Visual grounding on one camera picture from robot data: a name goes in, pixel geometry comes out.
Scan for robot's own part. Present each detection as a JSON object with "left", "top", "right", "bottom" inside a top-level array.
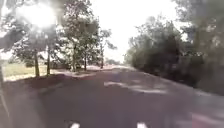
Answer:
[
  {"left": 136, "top": 121, "right": 149, "bottom": 128},
  {"left": 69, "top": 122, "right": 81, "bottom": 128}
]

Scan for row of trees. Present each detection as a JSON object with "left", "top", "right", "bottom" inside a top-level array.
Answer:
[{"left": 0, "top": 0, "right": 118, "bottom": 78}]

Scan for grey asphalt road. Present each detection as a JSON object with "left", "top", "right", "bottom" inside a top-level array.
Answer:
[{"left": 0, "top": 65, "right": 224, "bottom": 128}]

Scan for bare dirt verge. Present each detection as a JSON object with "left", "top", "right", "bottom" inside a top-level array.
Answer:
[{"left": 3, "top": 65, "right": 111, "bottom": 83}]

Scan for dense trees and bushes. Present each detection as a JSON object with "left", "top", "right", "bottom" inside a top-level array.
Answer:
[{"left": 124, "top": 0, "right": 224, "bottom": 97}]

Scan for grass field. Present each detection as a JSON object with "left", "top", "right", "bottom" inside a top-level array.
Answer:
[{"left": 0, "top": 61, "right": 56, "bottom": 78}]

